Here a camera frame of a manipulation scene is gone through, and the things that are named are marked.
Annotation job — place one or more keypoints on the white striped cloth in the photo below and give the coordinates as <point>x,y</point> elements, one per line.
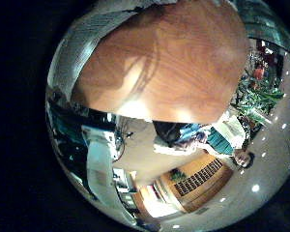
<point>80,42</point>

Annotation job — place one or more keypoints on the person in teal shirt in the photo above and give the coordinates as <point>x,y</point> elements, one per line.
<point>220,142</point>

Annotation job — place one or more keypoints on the wooden cabinet with grid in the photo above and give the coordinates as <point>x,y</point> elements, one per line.
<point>199,179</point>

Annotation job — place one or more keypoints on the green potted plants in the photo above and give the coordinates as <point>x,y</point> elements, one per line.
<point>259,96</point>

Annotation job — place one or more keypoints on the person in red top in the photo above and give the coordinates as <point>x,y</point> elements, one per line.
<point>259,72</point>

